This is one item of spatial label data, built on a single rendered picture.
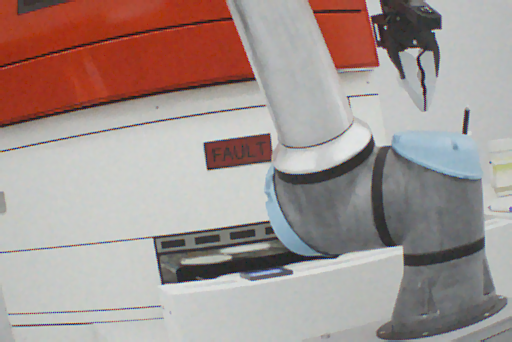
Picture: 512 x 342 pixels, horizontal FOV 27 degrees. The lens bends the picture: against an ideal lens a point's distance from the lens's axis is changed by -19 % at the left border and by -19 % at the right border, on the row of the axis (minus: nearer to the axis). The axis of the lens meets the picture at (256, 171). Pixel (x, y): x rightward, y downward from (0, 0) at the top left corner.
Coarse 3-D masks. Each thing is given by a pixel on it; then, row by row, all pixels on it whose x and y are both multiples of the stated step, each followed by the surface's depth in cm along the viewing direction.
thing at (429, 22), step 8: (392, 0) 162; (400, 0) 159; (408, 0) 159; (416, 0) 160; (400, 8) 160; (408, 8) 157; (416, 8) 156; (424, 8) 156; (432, 8) 157; (408, 16) 158; (416, 16) 155; (424, 16) 154; (432, 16) 155; (440, 16) 155; (416, 24) 156; (424, 24) 155; (432, 24) 155; (440, 24) 156
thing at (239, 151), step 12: (216, 144) 216; (228, 144) 216; (240, 144) 217; (252, 144) 217; (264, 144) 218; (216, 156) 216; (228, 156) 216; (240, 156) 217; (252, 156) 217; (264, 156) 218
